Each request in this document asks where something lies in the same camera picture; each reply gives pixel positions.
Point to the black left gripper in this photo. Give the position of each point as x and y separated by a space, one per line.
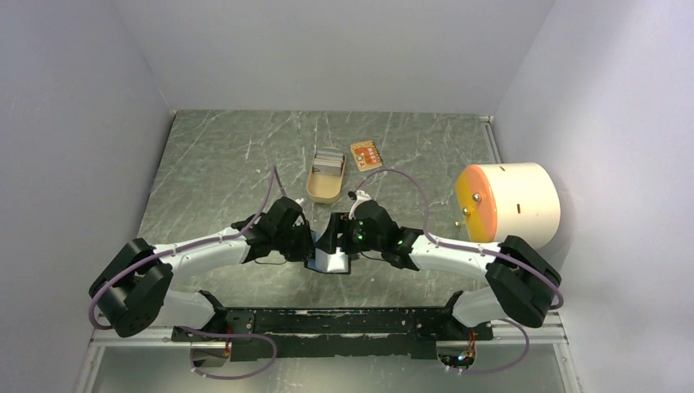
306 250

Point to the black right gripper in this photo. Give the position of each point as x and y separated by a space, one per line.
340 223

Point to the black card holder wallet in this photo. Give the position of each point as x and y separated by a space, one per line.
327 264

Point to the grey credit card stack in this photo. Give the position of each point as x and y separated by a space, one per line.
329 163

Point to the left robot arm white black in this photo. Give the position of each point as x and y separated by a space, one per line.
134 291

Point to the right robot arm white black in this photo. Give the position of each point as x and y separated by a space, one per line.
519 283

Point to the orange patterned card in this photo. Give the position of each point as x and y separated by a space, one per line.
366 155

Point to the beige oval tray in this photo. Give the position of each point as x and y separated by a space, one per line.
324 189

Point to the cream cylinder orange face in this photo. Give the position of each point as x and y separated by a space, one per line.
498 200

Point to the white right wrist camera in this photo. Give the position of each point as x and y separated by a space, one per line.
358 197

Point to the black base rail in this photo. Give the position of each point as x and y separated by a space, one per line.
253 334

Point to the aluminium frame extrusion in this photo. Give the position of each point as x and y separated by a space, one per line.
503 333

